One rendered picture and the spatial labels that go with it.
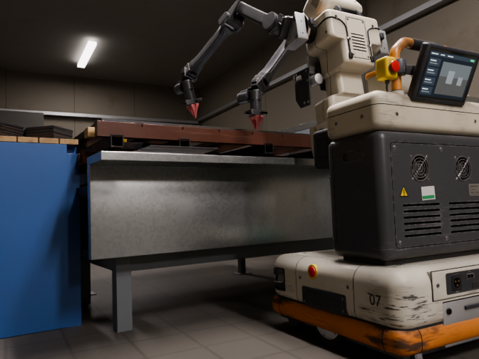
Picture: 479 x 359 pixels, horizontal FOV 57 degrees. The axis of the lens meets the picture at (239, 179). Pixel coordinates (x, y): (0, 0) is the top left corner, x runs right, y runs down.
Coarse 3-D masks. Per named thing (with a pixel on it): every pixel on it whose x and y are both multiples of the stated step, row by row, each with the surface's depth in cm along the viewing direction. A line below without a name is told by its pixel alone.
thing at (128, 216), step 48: (96, 192) 162; (144, 192) 171; (192, 192) 183; (240, 192) 195; (288, 192) 210; (96, 240) 160; (144, 240) 170; (192, 240) 181; (240, 240) 194; (288, 240) 208
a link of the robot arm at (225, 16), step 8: (224, 16) 213; (224, 24) 215; (216, 32) 222; (224, 32) 218; (232, 32) 219; (216, 40) 221; (224, 40) 222; (208, 48) 224; (216, 48) 225; (200, 56) 228; (208, 56) 228; (192, 64) 232; (200, 64) 231; (192, 72) 236
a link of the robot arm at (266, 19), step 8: (240, 0) 210; (232, 8) 212; (240, 8) 209; (248, 8) 204; (232, 16) 213; (240, 16) 218; (248, 16) 202; (256, 16) 197; (264, 16) 186; (272, 16) 181; (232, 24) 215; (240, 24) 216; (264, 24) 184; (272, 24) 181
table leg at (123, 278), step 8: (128, 256) 175; (112, 264) 177; (120, 264) 174; (128, 264) 175; (112, 272) 177; (120, 272) 173; (128, 272) 175; (112, 280) 177; (120, 280) 173; (128, 280) 175; (120, 288) 173; (128, 288) 174; (120, 296) 173; (128, 296) 174; (120, 304) 172; (128, 304) 174; (120, 312) 172; (128, 312) 174; (120, 320) 172; (128, 320) 174; (120, 328) 172; (128, 328) 173
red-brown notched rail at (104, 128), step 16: (96, 128) 168; (112, 128) 171; (128, 128) 174; (144, 128) 178; (160, 128) 182; (176, 128) 185; (192, 128) 190; (208, 128) 194; (240, 144) 204; (256, 144) 207; (288, 144) 217; (304, 144) 223
